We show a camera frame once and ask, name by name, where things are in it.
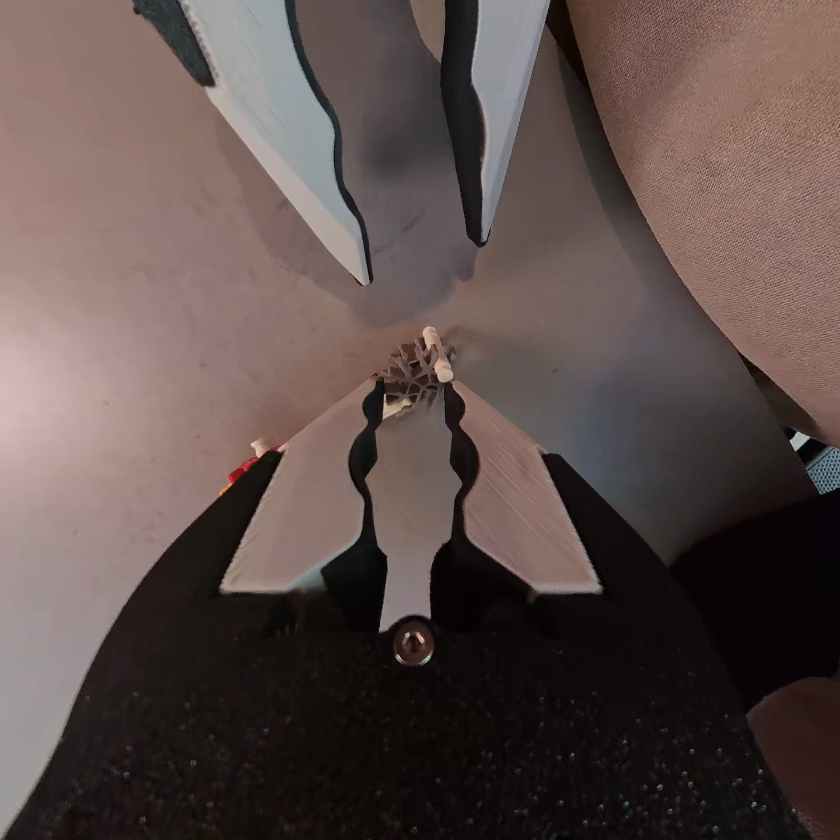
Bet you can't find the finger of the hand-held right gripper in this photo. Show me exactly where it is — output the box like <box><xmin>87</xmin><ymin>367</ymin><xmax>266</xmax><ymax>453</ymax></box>
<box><xmin>410</xmin><ymin>0</ymin><xmax>552</xmax><ymax>249</ymax></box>
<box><xmin>180</xmin><ymin>0</ymin><xmax>375</xmax><ymax>286</ymax></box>

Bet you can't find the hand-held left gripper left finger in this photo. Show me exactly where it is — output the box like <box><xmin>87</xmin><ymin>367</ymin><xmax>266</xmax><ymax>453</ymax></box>
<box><xmin>220</xmin><ymin>377</ymin><xmax>389</xmax><ymax>632</ymax></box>

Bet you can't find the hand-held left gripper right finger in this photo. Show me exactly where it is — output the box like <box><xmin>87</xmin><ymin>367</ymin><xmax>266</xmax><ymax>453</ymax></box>
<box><xmin>430</xmin><ymin>381</ymin><xmax>603</xmax><ymax>632</ymax></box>

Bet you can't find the grey snowflake connector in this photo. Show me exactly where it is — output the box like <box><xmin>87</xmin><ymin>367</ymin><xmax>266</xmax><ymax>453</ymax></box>
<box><xmin>377</xmin><ymin>338</ymin><xmax>458</xmax><ymax>409</ymax></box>

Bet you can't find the red and yellow connector stack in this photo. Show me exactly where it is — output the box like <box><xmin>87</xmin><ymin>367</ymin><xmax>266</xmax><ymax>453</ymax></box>
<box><xmin>226</xmin><ymin>438</ymin><xmax>288</xmax><ymax>494</ymax></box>

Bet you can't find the person's beige sweatshirt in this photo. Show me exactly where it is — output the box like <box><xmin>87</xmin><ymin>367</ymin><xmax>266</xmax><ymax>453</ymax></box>
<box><xmin>564</xmin><ymin>0</ymin><xmax>840</xmax><ymax>840</ymax></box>

